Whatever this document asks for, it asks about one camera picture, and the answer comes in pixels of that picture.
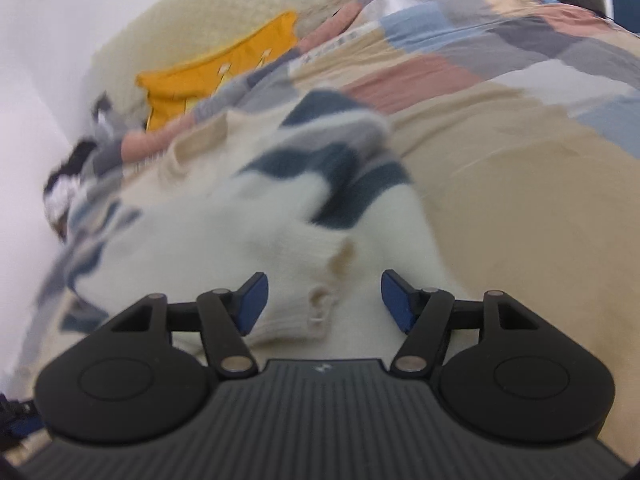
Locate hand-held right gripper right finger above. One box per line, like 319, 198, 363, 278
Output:
381, 270, 546, 378

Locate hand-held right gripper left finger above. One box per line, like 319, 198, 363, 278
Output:
107, 272, 268, 380

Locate cream striped knit sweater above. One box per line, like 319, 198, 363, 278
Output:
65, 89, 471, 351

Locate black clothes pile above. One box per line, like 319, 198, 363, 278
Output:
42, 140, 101, 196

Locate patchwork checked quilt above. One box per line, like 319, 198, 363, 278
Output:
20, 0, 640, 386

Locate yellow crown print pillow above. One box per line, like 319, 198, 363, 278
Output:
136, 11, 301, 133

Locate cream quilted headboard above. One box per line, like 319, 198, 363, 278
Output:
85, 0, 481, 121

